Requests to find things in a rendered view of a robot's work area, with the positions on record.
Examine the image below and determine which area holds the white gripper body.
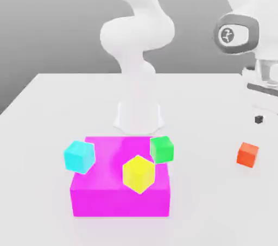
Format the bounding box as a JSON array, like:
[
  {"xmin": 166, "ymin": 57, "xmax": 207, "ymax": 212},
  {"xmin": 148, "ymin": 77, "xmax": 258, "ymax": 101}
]
[{"xmin": 241, "ymin": 69, "xmax": 278, "ymax": 115}]

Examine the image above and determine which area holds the small orange cube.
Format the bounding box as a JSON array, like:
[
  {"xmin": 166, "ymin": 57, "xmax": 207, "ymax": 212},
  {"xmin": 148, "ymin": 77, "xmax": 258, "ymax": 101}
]
[{"xmin": 236, "ymin": 142, "xmax": 260, "ymax": 169}]

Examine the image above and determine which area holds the small green cube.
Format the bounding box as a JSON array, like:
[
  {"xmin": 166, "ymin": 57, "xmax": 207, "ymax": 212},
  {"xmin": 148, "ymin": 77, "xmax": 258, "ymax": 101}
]
[{"xmin": 149, "ymin": 135, "xmax": 175, "ymax": 165}]

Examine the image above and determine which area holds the small yellow cube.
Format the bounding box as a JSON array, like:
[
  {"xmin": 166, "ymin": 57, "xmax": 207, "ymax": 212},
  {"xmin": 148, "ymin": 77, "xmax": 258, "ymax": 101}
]
[{"xmin": 122, "ymin": 154, "xmax": 156, "ymax": 195}]

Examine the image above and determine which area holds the small cyan cube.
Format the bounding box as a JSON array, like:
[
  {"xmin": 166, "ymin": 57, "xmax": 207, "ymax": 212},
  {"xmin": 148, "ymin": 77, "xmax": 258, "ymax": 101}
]
[{"xmin": 63, "ymin": 140, "xmax": 97, "ymax": 175}]

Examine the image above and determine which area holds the large magenta box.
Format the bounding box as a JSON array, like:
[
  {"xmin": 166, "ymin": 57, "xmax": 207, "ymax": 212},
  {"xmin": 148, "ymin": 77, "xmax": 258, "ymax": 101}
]
[{"xmin": 69, "ymin": 136, "xmax": 170, "ymax": 218}]

